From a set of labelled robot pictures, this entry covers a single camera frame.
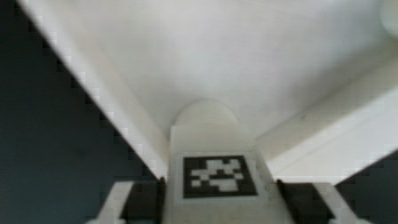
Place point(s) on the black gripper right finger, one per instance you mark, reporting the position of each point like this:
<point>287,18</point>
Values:
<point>315,204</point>

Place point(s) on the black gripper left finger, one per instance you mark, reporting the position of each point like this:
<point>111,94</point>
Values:
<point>134,203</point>

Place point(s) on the white table leg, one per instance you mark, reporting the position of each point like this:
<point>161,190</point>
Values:
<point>221,187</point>

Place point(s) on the white square table top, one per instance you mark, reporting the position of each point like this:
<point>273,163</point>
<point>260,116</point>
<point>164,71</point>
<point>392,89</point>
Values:
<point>292,58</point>

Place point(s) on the white U-shaped fence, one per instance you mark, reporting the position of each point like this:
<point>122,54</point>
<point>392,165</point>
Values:
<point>322,155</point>

